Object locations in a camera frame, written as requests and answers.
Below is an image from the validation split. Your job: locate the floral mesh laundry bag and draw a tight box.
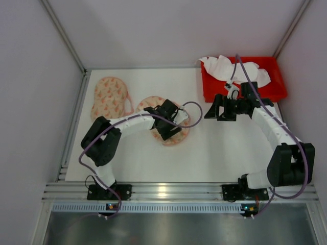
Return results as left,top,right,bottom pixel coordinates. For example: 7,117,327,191
135,95,192,148

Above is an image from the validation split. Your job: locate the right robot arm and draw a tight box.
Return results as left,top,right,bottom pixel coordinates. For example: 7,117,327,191
205,82,315,189

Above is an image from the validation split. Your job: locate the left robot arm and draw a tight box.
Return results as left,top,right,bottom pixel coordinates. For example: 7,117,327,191
79,100,189,190

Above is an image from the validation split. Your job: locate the red plastic tray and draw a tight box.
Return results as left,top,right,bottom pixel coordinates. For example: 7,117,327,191
200,57,288,103

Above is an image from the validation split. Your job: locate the white bras pile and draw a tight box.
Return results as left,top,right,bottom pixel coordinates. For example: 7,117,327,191
199,55,271,88

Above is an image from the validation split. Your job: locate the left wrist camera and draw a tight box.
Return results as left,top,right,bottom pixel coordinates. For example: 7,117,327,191
173,107,189,125

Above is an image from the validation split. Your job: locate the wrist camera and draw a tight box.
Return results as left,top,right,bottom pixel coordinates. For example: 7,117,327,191
173,107,189,125
224,80,240,100

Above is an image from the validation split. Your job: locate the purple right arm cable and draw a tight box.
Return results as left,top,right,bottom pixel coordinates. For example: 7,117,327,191
231,53,309,215

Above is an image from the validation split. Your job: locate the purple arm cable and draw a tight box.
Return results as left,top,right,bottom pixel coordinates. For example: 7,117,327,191
78,101,204,217
231,53,309,215

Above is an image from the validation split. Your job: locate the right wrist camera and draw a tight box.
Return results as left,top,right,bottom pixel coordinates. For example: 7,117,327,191
224,80,240,100

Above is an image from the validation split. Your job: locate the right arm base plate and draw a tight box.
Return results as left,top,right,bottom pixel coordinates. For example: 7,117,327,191
221,184,269,202

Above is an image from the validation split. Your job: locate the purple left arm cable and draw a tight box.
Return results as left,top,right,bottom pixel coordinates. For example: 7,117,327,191
78,101,204,217

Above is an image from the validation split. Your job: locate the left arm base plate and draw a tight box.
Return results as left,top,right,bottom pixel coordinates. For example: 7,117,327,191
87,184,132,201

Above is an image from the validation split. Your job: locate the aluminium front rail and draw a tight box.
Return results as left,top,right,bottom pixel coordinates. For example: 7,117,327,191
42,181,320,202

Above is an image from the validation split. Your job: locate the slotted cable duct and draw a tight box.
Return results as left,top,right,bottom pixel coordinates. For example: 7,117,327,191
51,203,307,213

